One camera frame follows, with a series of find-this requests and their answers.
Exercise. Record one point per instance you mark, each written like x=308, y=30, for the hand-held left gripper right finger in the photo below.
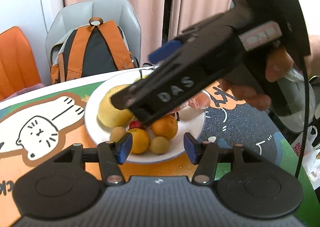
x=190, y=148

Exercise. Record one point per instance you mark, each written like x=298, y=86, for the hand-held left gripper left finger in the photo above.
x=125, y=148

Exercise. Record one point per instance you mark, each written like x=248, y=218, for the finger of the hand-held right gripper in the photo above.
x=132, y=97
x=165, y=50

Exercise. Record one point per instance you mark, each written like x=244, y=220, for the orange tangerine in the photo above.
x=165, y=127
x=140, y=142

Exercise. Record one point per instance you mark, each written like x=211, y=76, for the yellow pear with brown mark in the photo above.
x=138, y=79

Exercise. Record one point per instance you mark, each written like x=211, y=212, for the small red cherry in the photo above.
x=136, y=125

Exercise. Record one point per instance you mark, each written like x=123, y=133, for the white round plate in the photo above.
x=100, y=132

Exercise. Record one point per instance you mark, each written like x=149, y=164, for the person's right forearm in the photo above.
x=316, y=46

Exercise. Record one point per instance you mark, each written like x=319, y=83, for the person's right hand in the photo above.
x=280, y=64

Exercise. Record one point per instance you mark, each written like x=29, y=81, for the orange and black backpack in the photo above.
x=97, y=51

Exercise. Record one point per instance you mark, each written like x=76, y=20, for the grey chair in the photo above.
x=105, y=9

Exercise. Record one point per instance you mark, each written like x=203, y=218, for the printed cat table mat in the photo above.
x=50, y=107

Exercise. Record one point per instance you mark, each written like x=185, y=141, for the pink cloth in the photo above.
x=25, y=91

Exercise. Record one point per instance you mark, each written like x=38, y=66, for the white bag with red print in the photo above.
x=310, y=139

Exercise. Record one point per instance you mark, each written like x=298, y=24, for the orange chair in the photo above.
x=15, y=61

